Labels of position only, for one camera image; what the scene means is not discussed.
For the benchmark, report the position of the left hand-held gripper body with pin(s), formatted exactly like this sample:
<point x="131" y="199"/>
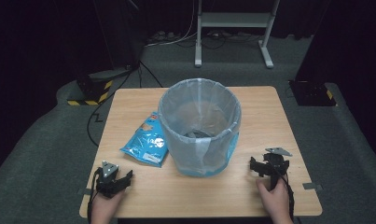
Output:
<point x="108" y="174"/>

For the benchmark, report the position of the bin with blue liner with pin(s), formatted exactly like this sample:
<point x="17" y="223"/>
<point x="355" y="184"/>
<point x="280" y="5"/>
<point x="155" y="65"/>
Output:
<point x="199" y="124"/>

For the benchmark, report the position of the black base with striped edge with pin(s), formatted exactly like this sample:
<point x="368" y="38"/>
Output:
<point x="94" y="88"/>
<point x="311" y="92"/>

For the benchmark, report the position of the person's right hand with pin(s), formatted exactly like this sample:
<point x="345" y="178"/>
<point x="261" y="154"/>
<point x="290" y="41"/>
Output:
<point x="274" y="202"/>

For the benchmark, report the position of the person's left hand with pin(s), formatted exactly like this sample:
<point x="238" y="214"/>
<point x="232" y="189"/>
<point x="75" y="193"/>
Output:
<point x="104" y="206"/>

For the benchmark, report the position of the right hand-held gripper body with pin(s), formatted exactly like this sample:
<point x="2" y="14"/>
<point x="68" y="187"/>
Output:
<point x="275" y="163"/>

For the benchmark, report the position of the white metal stand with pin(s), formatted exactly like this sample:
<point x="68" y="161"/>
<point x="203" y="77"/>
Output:
<point x="235" y="20"/>

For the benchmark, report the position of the grey tape piece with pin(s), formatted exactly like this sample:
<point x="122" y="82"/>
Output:
<point x="312" y="186"/>
<point x="84" y="191"/>

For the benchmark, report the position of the blue snack packet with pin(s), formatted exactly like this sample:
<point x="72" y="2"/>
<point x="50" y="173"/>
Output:
<point x="146" y="141"/>

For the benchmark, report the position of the blue trash bin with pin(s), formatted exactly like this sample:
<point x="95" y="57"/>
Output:
<point x="218" y="161"/>

